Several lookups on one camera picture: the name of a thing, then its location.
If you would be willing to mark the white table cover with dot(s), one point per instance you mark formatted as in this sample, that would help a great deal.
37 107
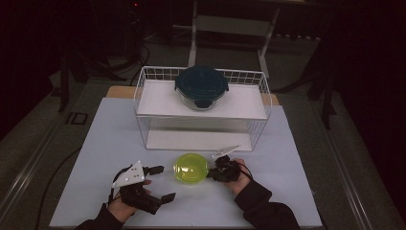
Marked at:
95 159

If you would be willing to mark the black square floor plate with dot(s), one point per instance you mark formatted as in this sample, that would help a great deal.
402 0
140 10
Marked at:
78 118

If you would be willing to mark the black stand leg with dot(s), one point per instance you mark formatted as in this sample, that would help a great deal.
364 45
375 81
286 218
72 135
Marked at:
63 86
327 102

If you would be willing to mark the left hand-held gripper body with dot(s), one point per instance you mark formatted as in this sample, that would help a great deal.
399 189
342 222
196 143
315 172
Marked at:
132 177

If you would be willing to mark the glass container with blue lid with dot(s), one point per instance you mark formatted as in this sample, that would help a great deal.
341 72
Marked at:
201 84

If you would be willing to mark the metal floor rail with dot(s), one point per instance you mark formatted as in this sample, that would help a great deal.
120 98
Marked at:
348 179
25 179

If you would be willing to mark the clear container with green lid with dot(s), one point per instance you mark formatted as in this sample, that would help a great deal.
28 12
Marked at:
191 168

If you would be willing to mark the person's right hand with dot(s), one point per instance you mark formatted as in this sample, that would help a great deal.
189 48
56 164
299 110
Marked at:
245 180

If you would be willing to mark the grey metal stand frame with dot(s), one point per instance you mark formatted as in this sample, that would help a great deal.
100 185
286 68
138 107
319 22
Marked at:
233 25

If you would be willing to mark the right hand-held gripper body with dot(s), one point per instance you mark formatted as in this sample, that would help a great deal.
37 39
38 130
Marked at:
231 171

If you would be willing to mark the person's left hand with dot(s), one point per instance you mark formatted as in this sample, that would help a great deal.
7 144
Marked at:
119 211

